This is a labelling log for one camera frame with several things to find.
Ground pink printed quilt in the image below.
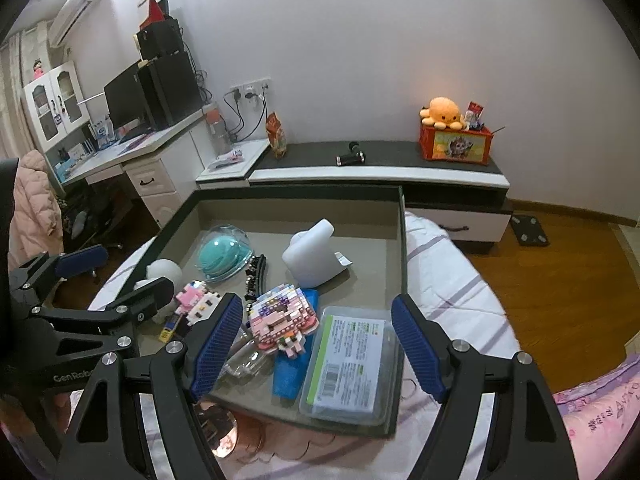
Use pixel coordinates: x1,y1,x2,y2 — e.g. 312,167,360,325
552,360,640,480

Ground beige curtain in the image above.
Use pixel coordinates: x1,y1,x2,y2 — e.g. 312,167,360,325
0,20,51,158

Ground black computer tower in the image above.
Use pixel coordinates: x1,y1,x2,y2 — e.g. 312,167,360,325
136,50,203,131

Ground white wall socket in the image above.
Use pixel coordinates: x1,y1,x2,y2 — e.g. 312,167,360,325
230,77,273,101

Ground flat packet on cabinet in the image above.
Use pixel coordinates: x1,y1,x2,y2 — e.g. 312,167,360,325
207,147,246,168

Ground black storage box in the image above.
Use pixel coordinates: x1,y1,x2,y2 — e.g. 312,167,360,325
134,17,181,61

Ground white plastic bottle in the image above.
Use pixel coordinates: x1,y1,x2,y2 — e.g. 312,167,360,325
281,218,353,287

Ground red pennant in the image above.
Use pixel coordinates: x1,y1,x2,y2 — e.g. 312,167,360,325
139,0,168,23

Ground clear plastic box green label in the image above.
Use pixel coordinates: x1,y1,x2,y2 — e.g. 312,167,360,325
298,306,407,427

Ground black massage gun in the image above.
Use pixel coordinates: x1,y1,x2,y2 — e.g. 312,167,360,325
336,141,367,167

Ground white desk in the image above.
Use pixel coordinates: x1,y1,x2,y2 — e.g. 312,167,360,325
60,107,221,231

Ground clear plastic bottle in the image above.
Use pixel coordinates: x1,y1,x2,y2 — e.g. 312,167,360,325
217,335,276,388

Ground grey drawer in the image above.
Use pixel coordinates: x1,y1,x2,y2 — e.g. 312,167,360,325
135,185,407,441

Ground white astronaut toy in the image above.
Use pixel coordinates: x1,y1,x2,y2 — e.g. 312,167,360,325
135,259,183,323

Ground pink paper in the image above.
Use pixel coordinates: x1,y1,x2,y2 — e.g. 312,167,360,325
117,132,156,148

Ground black floor scale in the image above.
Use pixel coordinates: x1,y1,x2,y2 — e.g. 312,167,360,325
510,214,550,247

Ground blue rectangular box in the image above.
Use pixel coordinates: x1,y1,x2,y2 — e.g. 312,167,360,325
272,287,321,402

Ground round pink mirror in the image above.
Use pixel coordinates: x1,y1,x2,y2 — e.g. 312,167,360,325
195,400,243,461

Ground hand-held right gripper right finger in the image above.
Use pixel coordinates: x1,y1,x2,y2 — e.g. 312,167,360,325
391,292,581,480

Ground small packets in red box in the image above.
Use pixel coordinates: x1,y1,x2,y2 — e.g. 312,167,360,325
465,101,487,131

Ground black monitor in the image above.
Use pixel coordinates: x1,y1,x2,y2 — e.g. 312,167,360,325
103,60,151,133

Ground black office chair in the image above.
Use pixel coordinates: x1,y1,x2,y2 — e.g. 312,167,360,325
62,180,126,281

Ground white glass-door cabinet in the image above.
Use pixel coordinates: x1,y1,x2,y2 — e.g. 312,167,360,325
21,60,83,153

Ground red printed storage box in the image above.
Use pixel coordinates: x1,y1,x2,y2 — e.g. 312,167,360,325
419,122,494,166

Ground blue yellow battery pack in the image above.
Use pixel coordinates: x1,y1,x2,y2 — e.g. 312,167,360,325
159,312,183,343

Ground small pink block figure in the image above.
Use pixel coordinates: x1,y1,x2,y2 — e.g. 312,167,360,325
172,281,223,323

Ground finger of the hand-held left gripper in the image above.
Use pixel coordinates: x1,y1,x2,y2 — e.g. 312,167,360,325
10,244,110,293
30,275,176,333

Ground teal case with clear dome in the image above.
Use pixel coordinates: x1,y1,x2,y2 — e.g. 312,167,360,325
196,225,251,281

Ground orange snack bag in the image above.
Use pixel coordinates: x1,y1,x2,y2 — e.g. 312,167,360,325
265,110,289,160

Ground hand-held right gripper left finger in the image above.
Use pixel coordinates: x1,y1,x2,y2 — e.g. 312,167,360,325
52,292,244,480

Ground blue white boxes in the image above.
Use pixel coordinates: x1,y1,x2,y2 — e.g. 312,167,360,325
90,112,118,151

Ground orange octopus plush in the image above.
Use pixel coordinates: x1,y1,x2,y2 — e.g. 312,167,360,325
419,97,463,129

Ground white air conditioner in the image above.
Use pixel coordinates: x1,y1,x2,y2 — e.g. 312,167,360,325
47,0,104,48

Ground black white TV cabinet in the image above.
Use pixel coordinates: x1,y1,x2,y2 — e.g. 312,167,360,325
195,137,515,256

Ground water bottle orange lid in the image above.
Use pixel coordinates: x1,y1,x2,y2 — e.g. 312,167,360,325
206,107,232,156

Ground pink jacket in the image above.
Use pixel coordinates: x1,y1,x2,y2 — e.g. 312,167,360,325
9,149,65,261

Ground black power cables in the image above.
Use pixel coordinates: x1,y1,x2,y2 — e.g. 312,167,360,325
220,87,268,143

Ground black hair clip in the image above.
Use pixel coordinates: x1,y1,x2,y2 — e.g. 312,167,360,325
243,254,268,308

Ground large pink block figure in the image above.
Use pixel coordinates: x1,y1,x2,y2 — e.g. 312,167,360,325
248,284,321,358

